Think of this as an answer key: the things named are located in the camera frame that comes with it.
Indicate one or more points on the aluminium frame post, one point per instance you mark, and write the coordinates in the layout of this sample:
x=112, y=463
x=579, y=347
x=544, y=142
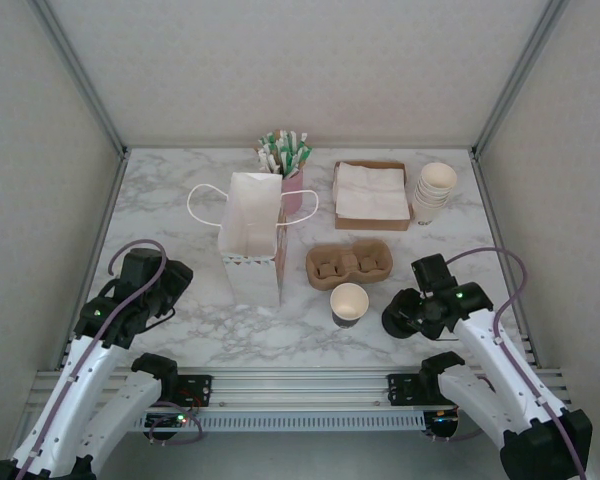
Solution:
x=86, y=80
x=516, y=80

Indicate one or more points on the coffee cup with black sleeve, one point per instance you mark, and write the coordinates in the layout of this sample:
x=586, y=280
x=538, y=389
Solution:
x=349, y=302

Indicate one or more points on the green white wrapped straw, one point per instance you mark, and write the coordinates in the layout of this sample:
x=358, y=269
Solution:
x=305, y=156
x=269, y=147
x=291, y=150
x=301, y=147

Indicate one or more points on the aluminium table side rail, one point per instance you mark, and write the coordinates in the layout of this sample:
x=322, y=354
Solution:
x=493, y=225
x=105, y=225

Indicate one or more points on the brown pulp cup carrier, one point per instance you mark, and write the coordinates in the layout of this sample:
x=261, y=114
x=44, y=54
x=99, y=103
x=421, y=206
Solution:
x=350, y=260

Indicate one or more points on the black plastic cup lid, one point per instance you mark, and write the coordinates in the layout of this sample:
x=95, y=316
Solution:
x=397, y=334

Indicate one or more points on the white paper cup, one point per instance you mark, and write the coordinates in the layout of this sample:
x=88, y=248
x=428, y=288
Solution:
x=428, y=209
x=431, y=198
x=437, y=176
x=432, y=192
x=425, y=218
x=429, y=203

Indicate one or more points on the wide aluminium base rail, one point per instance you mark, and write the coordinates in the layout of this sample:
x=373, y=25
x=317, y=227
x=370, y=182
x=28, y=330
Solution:
x=300, y=390

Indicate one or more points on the green circuit board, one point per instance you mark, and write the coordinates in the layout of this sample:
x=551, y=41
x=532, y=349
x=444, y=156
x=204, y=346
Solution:
x=445, y=420
x=172, y=420

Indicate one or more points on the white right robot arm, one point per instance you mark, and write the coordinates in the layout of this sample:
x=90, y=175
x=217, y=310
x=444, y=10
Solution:
x=490, y=360

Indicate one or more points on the white paper napkin stack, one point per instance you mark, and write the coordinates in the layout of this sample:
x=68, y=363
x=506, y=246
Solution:
x=336, y=205

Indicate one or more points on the brown cardboard tray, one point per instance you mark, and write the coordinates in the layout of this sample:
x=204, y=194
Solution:
x=370, y=225

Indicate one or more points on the pink straw holder cup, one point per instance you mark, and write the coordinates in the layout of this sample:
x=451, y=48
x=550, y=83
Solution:
x=295, y=200

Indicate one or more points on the white printed paper bag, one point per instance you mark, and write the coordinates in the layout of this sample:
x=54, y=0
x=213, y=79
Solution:
x=250, y=220

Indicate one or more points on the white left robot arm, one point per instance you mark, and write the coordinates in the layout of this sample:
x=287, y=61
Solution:
x=65, y=395

